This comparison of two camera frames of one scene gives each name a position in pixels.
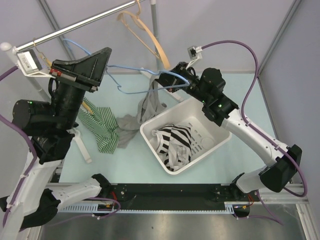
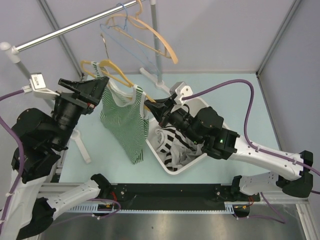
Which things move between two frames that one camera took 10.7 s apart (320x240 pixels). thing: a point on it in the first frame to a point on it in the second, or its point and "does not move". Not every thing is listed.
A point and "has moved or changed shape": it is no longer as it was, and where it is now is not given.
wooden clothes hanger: [136, 17] has moved or changed shape
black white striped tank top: [174, 143] does not move
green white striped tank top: [102, 123] to [126, 118]
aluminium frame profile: [284, 196] does not move
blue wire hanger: [119, 87] to [143, 50]
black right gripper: [165, 79] to [158, 109]
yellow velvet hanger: [49, 65] to [92, 69]
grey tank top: [127, 126] to [180, 153]
